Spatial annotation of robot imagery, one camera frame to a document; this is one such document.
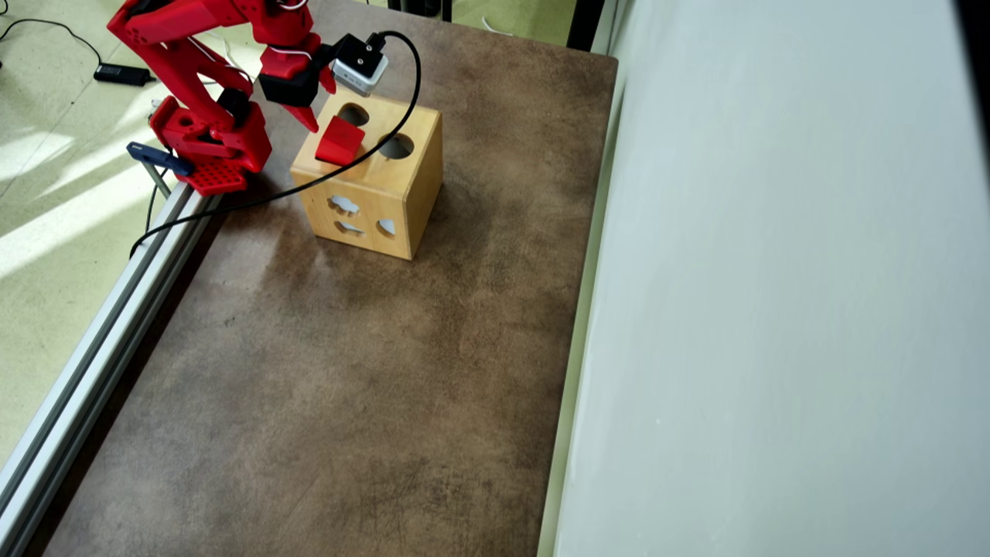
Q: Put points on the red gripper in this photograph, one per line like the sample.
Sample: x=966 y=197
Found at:
x=291 y=90

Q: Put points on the red cube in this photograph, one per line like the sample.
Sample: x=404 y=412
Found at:
x=338 y=143

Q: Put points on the red robot arm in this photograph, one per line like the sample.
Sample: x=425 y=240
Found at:
x=174 y=19

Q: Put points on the wooden shape sorter box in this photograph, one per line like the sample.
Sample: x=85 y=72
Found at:
x=421 y=178

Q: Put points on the black furniture leg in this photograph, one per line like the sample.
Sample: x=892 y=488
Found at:
x=421 y=8

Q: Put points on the blue clamp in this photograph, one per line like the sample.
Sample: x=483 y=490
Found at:
x=158 y=157

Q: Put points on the black power adapter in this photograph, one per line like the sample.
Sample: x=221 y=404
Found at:
x=120 y=74

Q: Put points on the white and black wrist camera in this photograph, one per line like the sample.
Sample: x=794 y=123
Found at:
x=360 y=66

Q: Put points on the dark vertical post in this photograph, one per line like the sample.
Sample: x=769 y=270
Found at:
x=585 y=23

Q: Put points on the aluminium profile rail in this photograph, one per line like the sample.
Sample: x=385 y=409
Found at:
x=100 y=340

